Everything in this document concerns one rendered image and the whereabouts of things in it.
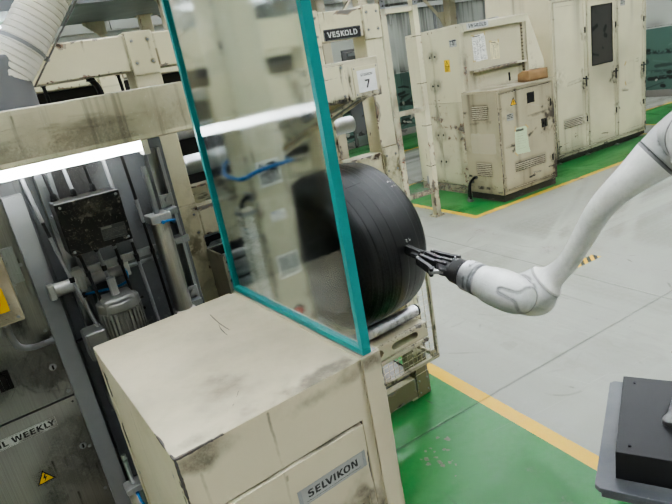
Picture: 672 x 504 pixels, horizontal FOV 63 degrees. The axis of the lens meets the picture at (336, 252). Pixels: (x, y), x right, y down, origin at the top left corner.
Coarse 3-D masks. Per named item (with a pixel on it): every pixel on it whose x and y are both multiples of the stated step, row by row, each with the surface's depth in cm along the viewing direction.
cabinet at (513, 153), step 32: (480, 96) 606; (512, 96) 598; (544, 96) 622; (480, 128) 621; (512, 128) 607; (544, 128) 632; (480, 160) 637; (512, 160) 616; (544, 160) 643; (480, 192) 653; (512, 192) 627
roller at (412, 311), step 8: (416, 304) 196; (400, 312) 192; (408, 312) 193; (416, 312) 194; (384, 320) 188; (392, 320) 189; (400, 320) 190; (408, 320) 194; (368, 328) 185; (376, 328) 185; (384, 328) 187; (392, 328) 189; (376, 336) 186
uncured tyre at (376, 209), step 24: (360, 168) 181; (360, 192) 170; (384, 192) 173; (360, 216) 165; (384, 216) 168; (408, 216) 173; (360, 240) 165; (384, 240) 166; (360, 264) 167; (384, 264) 166; (408, 264) 173; (360, 288) 171; (384, 288) 169; (408, 288) 178; (384, 312) 177
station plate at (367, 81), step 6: (360, 72) 204; (366, 72) 206; (372, 72) 208; (360, 78) 205; (366, 78) 206; (372, 78) 208; (360, 84) 205; (366, 84) 207; (372, 84) 208; (360, 90) 206; (366, 90) 207
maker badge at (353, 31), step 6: (324, 30) 228; (330, 30) 230; (336, 30) 232; (342, 30) 233; (348, 30) 235; (354, 30) 237; (360, 30) 238; (324, 36) 229; (330, 36) 230; (336, 36) 232; (342, 36) 234; (348, 36) 235; (354, 36) 237
